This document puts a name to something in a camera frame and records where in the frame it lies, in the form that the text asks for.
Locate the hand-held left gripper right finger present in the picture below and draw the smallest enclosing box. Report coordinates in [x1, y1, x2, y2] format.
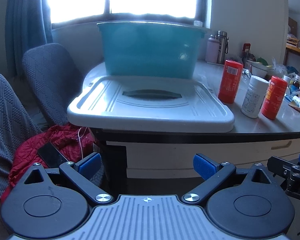
[182, 153, 275, 205]

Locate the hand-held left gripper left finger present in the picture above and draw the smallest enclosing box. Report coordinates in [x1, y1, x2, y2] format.
[24, 152, 115, 205]

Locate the steel thermos bottle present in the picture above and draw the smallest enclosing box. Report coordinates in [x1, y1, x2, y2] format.
[216, 31, 229, 64]

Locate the grey fabric chair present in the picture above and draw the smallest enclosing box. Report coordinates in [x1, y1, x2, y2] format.
[22, 43, 83, 126]

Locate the white desk drawer unit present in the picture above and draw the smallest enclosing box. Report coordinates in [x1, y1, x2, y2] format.
[105, 136, 300, 178]

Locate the pink thermos bottle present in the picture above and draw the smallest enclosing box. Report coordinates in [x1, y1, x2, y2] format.
[205, 35, 219, 64]

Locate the clear plastic bag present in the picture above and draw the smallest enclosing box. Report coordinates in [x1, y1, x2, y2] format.
[269, 57, 290, 80]

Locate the white plastic pill bottle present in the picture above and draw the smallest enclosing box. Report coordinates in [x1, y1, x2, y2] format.
[241, 75, 269, 119]

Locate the red cylindrical bottle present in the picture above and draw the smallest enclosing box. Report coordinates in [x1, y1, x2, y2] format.
[261, 75, 288, 120]
[218, 60, 244, 104]

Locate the wooden side table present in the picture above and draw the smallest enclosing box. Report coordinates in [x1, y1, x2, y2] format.
[284, 36, 300, 66]

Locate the white charging cable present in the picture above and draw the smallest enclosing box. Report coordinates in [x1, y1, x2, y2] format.
[76, 127, 90, 161]

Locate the red quilted jacket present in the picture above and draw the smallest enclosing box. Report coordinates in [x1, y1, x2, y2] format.
[0, 124, 97, 202]

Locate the pile of small bottles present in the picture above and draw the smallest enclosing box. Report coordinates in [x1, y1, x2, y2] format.
[282, 65, 300, 120]

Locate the white plastic box lid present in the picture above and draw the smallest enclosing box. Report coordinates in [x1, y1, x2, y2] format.
[67, 76, 235, 132]

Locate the grey knitted blanket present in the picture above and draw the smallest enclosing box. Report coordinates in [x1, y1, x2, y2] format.
[0, 71, 43, 198]

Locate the black smartphone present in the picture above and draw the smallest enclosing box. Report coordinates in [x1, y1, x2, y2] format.
[37, 142, 69, 168]

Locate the white bowl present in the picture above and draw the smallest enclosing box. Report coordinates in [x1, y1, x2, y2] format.
[251, 64, 270, 77]

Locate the blue curtain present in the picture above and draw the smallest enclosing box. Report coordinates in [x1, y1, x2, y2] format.
[5, 0, 53, 77]

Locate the teal plastic basin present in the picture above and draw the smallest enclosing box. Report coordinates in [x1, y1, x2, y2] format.
[97, 21, 212, 80]

